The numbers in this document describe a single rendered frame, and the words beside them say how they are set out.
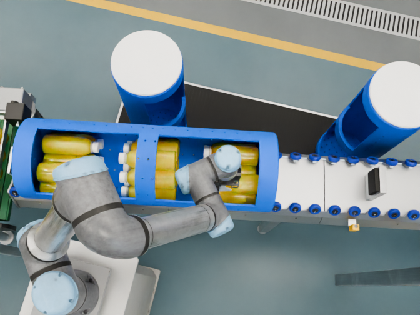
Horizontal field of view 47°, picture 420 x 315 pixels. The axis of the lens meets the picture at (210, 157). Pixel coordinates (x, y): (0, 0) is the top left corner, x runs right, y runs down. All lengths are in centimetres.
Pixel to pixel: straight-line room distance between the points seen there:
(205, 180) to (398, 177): 93
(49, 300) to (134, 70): 93
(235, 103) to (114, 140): 112
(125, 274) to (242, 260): 125
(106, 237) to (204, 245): 177
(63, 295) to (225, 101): 172
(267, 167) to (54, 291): 74
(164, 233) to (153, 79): 88
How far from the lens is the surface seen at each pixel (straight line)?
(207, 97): 282
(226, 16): 324
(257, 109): 282
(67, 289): 140
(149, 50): 196
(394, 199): 202
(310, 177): 194
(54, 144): 178
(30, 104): 227
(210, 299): 277
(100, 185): 106
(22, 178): 171
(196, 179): 135
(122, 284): 164
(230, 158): 135
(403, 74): 207
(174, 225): 118
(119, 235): 105
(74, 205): 106
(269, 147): 163
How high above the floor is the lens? 277
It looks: 75 degrees down
